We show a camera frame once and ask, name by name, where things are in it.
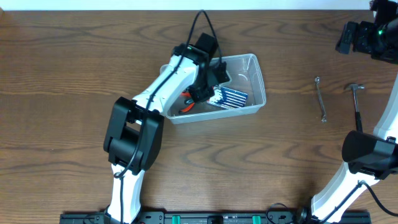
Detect blue precision screwdriver set case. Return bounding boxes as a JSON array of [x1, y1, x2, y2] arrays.
[[207, 86, 248, 110]]

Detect red-handled small pliers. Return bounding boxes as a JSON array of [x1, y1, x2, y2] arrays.
[[178, 91, 195, 114]]

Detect clear plastic storage container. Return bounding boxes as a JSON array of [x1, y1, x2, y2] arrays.
[[166, 54, 266, 124]]

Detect small black-handled claw hammer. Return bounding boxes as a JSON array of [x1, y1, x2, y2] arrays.
[[345, 83, 365, 132]]

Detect silver offset ring wrench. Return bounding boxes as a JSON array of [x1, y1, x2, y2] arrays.
[[314, 76, 327, 123]]

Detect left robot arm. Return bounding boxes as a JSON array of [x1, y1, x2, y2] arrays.
[[103, 33, 230, 223]]

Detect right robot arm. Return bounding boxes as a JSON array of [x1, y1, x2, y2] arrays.
[[294, 0, 397, 223]]

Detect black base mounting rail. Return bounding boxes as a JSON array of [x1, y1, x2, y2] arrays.
[[59, 210, 372, 224]]

